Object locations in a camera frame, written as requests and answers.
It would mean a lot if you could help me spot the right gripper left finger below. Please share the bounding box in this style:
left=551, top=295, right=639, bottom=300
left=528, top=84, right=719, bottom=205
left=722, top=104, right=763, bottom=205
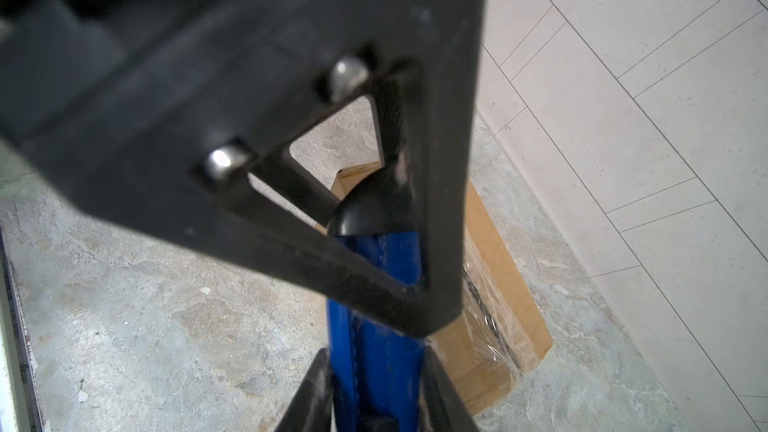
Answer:
left=1, top=0, right=484, bottom=337

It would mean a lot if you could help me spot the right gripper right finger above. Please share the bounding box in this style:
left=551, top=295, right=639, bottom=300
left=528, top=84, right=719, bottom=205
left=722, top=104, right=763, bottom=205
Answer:
left=274, top=347, right=481, bottom=432

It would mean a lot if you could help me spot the blue utility knife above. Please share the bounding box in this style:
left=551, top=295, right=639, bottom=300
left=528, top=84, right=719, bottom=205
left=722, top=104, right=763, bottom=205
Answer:
left=327, top=164, right=425, bottom=431

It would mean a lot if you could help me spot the brown cardboard express box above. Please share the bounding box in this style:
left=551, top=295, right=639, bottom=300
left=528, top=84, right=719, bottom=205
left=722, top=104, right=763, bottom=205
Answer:
left=314, top=160, right=554, bottom=416

